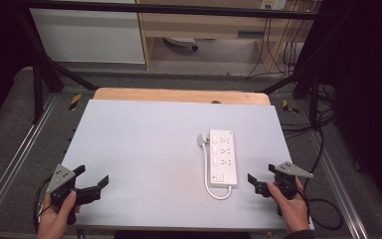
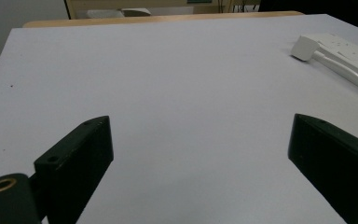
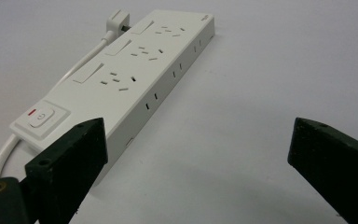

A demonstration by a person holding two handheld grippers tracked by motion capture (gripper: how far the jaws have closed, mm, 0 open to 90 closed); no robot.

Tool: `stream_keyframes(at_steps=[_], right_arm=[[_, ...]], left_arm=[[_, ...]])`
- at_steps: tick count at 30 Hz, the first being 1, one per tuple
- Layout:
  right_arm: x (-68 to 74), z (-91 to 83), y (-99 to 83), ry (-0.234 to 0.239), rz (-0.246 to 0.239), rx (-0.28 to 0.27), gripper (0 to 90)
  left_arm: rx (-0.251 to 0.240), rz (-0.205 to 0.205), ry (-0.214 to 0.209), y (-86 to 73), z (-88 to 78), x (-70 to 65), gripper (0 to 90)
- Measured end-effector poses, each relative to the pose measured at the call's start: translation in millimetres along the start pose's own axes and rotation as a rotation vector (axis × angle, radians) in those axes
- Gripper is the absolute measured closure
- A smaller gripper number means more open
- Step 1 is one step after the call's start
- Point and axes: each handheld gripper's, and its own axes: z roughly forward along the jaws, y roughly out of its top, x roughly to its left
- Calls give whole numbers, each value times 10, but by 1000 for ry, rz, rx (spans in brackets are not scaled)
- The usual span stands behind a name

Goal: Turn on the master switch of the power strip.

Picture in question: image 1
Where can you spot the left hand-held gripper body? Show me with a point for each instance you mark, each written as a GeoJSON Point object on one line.
{"type": "Point", "coordinates": [60, 179]}

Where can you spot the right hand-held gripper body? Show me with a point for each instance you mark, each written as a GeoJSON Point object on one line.
{"type": "Point", "coordinates": [290, 170]}

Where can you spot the person's right hand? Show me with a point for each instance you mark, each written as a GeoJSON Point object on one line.
{"type": "Point", "coordinates": [295, 212]}

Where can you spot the person's left hand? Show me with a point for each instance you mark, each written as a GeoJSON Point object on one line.
{"type": "Point", "coordinates": [51, 222]}

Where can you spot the white power strip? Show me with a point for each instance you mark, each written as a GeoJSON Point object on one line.
{"type": "Point", "coordinates": [223, 166]}

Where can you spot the person's dark sleeve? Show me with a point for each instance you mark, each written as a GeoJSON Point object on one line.
{"type": "Point", "coordinates": [301, 235]}

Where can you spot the yellow black tape strip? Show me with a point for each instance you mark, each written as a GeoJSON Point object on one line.
{"type": "Point", "coordinates": [288, 107]}
{"type": "Point", "coordinates": [75, 102]}

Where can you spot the white plug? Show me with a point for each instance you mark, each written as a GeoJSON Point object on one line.
{"type": "Point", "coordinates": [201, 139]}

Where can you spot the person's dark clothing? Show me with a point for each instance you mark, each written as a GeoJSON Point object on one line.
{"type": "Point", "coordinates": [179, 235]}

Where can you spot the black curtain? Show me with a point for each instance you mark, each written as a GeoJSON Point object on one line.
{"type": "Point", "coordinates": [0, 49]}
{"type": "Point", "coordinates": [368, 83]}

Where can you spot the light wooden table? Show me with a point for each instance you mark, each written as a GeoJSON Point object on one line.
{"type": "Point", "coordinates": [179, 96]}

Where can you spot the white cabinet panel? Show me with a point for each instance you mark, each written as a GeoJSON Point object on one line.
{"type": "Point", "coordinates": [86, 36]}

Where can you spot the light wooden desk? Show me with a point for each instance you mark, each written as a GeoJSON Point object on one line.
{"type": "Point", "coordinates": [205, 26]}

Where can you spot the white device with black wheel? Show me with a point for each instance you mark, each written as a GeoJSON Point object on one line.
{"type": "Point", "coordinates": [179, 41]}

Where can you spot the aluminium rail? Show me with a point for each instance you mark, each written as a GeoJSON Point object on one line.
{"type": "Point", "coordinates": [13, 159]}
{"type": "Point", "coordinates": [341, 186]}

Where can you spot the white wall socket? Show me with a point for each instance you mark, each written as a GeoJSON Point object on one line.
{"type": "Point", "coordinates": [273, 4]}

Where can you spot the black metal frame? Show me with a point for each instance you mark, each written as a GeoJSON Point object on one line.
{"type": "Point", "coordinates": [165, 8]}

